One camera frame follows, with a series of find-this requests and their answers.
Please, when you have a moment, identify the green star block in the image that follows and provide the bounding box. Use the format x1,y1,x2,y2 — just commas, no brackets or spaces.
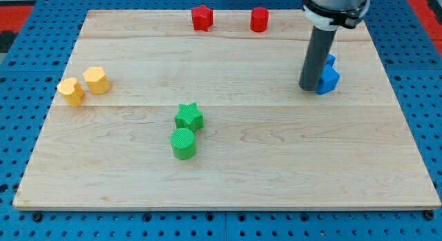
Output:
175,102,204,133

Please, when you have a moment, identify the green cylinder block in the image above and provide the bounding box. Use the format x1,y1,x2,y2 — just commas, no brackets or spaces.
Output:
171,128,196,160

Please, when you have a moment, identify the wooden board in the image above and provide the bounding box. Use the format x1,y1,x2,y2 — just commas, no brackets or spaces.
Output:
13,10,441,211

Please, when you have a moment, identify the red star block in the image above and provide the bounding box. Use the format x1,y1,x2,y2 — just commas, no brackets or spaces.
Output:
191,4,213,32

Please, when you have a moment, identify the red cylinder block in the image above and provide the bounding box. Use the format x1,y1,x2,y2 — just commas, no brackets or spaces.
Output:
250,7,269,32

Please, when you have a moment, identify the blue block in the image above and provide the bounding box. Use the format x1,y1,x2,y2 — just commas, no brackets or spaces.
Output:
316,54,340,95

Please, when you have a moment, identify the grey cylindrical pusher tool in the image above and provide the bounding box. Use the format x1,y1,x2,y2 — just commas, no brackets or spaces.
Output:
298,26,336,91

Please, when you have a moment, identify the yellow hexagon block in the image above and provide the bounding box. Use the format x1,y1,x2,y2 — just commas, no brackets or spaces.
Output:
83,66,111,95

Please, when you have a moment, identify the yellow heart block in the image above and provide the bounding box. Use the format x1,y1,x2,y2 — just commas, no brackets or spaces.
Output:
57,77,84,107

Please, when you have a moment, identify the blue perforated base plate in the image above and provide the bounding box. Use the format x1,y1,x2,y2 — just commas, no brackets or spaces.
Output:
0,0,442,241

